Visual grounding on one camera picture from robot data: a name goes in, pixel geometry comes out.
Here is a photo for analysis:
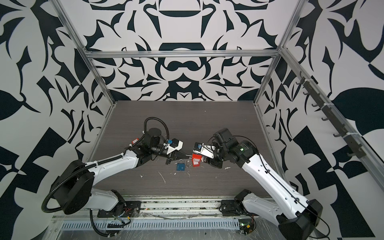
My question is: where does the blue padlock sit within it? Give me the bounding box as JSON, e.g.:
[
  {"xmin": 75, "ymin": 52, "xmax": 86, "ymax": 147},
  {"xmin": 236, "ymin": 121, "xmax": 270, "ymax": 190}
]
[{"xmin": 176, "ymin": 160, "xmax": 186, "ymax": 172}]

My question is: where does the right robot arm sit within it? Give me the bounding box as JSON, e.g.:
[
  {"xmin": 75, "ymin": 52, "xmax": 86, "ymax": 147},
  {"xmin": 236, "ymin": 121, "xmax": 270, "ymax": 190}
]
[{"xmin": 207, "ymin": 128, "xmax": 323, "ymax": 240}]

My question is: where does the black hook rail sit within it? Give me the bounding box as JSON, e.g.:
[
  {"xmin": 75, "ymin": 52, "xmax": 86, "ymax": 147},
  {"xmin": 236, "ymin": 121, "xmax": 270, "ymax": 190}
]
[{"xmin": 297, "ymin": 73, "xmax": 367, "ymax": 159}]

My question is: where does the red padlock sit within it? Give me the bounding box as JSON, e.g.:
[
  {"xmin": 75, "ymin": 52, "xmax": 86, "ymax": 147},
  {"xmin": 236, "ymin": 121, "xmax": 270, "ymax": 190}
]
[{"xmin": 186, "ymin": 154, "xmax": 203, "ymax": 167}]

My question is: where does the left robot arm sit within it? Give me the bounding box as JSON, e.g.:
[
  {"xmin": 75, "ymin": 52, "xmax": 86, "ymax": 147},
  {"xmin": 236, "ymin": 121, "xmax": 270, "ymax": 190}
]
[{"xmin": 42, "ymin": 128, "xmax": 190, "ymax": 216}]

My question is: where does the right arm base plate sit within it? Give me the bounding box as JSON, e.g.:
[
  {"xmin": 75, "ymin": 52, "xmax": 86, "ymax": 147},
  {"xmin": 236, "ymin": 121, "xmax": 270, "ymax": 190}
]
[{"xmin": 218, "ymin": 200, "xmax": 259, "ymax": 217}]

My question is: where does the aluminium frame crossbar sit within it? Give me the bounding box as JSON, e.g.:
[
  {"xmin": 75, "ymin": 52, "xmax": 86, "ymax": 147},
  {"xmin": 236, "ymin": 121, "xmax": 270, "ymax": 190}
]
[{"xmin": 85, "ymin": 50, "xmax": 278, "ymax": 59}]

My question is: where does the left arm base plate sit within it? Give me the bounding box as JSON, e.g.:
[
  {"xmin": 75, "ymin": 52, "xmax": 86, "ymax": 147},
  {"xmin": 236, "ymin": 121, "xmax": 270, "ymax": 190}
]
[{"xmin": 97, "ymin": 201, "xmax": 142, "ymax": 218}]

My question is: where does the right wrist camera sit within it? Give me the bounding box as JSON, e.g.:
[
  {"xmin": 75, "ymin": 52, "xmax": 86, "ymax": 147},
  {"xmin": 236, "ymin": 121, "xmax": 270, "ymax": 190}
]
[{"xmin": 193, "ymin": 142, "xmax": 216, "ymax": 159}]

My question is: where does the black corrugated cable conduit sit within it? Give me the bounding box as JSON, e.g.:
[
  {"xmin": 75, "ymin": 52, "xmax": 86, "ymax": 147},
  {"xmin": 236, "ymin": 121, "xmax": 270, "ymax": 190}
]
[{"xmin": 40, "ymin": 116, "xmax": 171, "ymax": 214}]

